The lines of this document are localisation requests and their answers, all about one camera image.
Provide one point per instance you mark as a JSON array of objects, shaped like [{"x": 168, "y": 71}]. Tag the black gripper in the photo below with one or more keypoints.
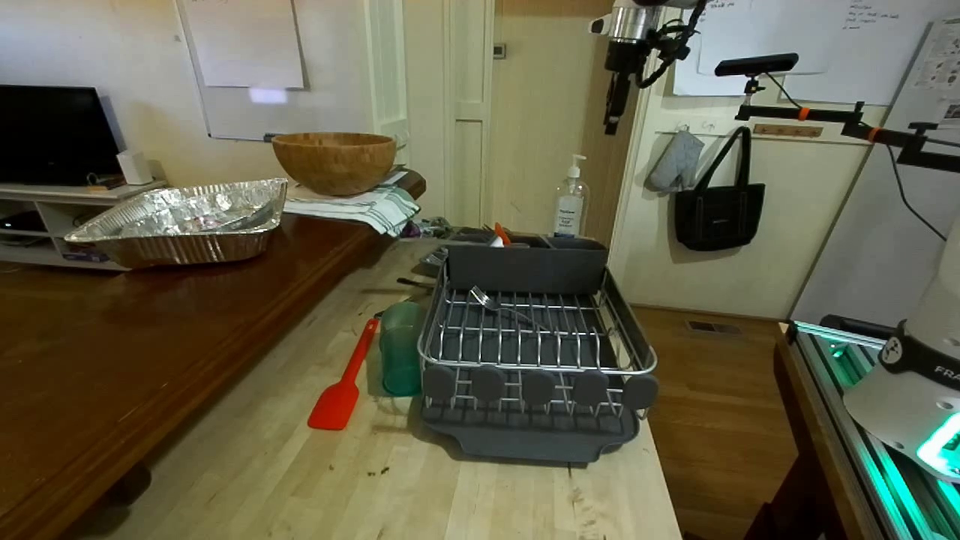
[{"x": 624, "y": 63}]

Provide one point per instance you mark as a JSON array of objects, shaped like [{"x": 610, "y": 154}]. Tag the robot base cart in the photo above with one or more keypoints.
[{"x": 828, "y": 362}]

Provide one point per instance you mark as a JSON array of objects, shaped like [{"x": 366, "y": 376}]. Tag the grey dish drying rack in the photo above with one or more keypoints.
[{"x": 529, "y": 340}]

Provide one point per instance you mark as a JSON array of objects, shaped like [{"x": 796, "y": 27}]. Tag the grey hanging cloth bag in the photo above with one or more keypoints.
[{"x": 677, "y": 164}]

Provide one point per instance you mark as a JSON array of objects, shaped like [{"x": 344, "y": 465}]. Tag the clear soap dispenser bottle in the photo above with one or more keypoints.
[{"x": 570, "y": 206}]

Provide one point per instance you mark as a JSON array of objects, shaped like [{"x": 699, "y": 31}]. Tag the black tote bag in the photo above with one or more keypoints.
[{"x": 722, "y": 215}]

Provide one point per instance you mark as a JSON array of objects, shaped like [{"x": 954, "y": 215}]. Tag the white panel door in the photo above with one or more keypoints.
[{"x": 454, "y": 108}]

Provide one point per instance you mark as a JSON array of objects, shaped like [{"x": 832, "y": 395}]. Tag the grey cutlery tray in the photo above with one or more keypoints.
[{"x": 459, "y": 242}]

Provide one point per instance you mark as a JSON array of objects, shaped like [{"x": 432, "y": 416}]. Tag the silver metal fork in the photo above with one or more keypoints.
[{"x": 495, "y": 304}]

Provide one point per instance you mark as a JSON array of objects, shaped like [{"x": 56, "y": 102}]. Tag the whiteboard with handwriting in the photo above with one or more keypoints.
[{"x": 850, "y": 48}]

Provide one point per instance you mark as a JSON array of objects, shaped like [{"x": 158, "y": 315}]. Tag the green striped white towel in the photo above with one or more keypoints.
[{"x": 370, "y": 208}]

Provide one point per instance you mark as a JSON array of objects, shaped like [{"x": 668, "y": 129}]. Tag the wooden bowl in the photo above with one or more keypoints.
[{"x": 334, "y": 164}]

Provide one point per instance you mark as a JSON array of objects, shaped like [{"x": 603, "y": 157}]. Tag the blank white whiteboard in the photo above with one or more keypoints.
[{"x": 330, "y": 71}]

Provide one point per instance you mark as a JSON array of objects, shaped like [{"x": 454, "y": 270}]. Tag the green plastic container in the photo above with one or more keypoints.
[{"x": 404, "y": 348}]

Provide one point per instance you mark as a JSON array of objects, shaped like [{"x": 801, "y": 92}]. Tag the red silicone spatula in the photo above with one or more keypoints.
[{"x": 340, "y": 399}]

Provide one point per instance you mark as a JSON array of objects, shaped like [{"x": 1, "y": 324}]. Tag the aluminium foil tray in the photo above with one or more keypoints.
[{"x": 180, "y": 220}]

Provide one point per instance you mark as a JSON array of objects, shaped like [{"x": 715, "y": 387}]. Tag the black television screen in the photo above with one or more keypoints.
[{"x": 56, "y": 135}]

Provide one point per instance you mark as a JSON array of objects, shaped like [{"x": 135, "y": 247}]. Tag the white media shelf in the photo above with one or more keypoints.
[{"x": 41, "y": 225}]

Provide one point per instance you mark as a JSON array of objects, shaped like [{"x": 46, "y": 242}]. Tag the black stereo camera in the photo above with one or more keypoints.
[{"x": 754, "y": 63}]

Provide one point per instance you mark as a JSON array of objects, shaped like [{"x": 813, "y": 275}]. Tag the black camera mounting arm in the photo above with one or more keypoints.
[{"x": 800, "y": 112}]

